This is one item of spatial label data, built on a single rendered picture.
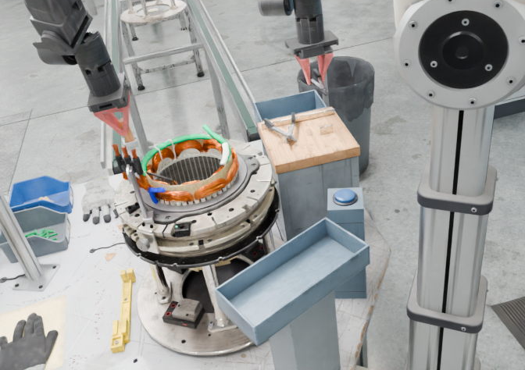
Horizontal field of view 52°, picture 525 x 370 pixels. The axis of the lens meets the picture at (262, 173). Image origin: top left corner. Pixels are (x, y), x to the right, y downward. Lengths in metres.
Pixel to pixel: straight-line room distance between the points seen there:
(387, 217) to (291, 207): 1.46
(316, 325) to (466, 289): 0.26
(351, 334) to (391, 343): 0.98
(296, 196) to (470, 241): 0.44
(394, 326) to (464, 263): 1.27
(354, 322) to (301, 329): 0.27
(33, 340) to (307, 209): 0.67
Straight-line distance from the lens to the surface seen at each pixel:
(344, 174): 1.20
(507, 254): 2.51
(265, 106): 1.41
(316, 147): 1.18
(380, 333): 2.16
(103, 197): 1.66
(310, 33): 1.13
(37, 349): 1.31
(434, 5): 0.65
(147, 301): 1.28
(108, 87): 1.02
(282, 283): 0.93
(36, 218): 1.65
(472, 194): 0.85
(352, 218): 1.06
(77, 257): 1.51
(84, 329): 1.32
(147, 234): 0.99
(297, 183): 1.18
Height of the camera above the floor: 1.69
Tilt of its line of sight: 34 degrees down
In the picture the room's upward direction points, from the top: 9 degrees counter-clockwise
